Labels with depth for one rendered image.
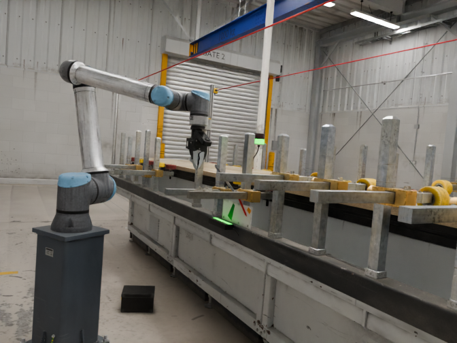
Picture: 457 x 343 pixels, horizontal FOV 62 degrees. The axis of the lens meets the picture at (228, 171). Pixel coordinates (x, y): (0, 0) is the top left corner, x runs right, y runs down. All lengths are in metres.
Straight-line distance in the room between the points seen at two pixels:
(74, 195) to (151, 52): 8.13
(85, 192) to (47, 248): 0.31
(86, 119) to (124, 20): 7.81
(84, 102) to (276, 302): 1.42
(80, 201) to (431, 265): 1.49
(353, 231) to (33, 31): 8.62
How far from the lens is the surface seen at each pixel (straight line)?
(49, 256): 2.00
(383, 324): 1.29
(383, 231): 1.22
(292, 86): 11.88
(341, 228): 1.61
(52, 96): 9.27
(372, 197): 1.10
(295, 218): 1.81
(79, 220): 1.96
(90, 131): 2.12
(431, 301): 1.15
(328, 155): 1.37
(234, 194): 1.69
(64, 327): 2.04
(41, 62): 9.37
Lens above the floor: 1.04
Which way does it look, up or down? 3 degrees down
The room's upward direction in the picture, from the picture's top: 5 degrees clockwise
